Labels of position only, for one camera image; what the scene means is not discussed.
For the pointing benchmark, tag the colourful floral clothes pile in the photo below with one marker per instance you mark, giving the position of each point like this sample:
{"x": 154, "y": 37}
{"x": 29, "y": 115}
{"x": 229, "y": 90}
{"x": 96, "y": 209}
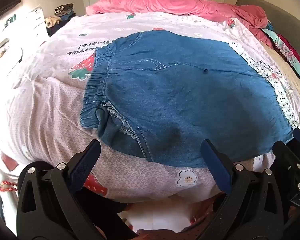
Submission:
{"x": 287, "y": 47}

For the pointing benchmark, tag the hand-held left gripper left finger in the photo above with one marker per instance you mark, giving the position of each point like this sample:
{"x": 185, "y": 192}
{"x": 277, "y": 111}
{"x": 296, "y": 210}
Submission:
{"x": 81, "y": 171}

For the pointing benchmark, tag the blue denim pants lace trim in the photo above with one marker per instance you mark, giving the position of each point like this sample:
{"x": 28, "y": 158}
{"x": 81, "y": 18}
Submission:
{"x": 177, "y": 92}

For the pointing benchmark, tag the pink strawberry printed blanket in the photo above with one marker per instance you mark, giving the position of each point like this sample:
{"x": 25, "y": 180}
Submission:
{"x": 52, "y": 92}

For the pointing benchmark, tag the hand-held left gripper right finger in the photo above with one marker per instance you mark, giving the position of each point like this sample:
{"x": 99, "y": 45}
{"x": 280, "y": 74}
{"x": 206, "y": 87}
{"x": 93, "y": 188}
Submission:
{"x": 218, "y": 166}

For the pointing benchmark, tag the beige bed sheet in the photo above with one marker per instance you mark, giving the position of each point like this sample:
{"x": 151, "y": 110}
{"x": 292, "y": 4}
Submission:
{"x": 288, "y": 80}

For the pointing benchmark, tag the pink duvet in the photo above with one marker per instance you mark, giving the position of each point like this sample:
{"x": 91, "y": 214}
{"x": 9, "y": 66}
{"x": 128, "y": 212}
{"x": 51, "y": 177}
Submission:
{"x": 170, "y": 3}

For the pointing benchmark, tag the white cabinet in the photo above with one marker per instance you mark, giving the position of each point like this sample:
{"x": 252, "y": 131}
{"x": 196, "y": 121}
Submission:
{"x": 22, "y": 30}

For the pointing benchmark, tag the stack of dark folded clothes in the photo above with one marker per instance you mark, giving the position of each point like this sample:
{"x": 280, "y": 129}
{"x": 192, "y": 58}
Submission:
{"x": 63, "y": 15}

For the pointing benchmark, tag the tan plush toy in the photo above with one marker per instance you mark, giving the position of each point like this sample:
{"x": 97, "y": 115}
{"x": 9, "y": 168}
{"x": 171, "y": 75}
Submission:
{"x": 52, "y": 21}

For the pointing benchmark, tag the grey padded headboard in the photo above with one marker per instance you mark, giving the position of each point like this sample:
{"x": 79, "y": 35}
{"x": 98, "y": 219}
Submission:
{"x": 285, "y": 17}

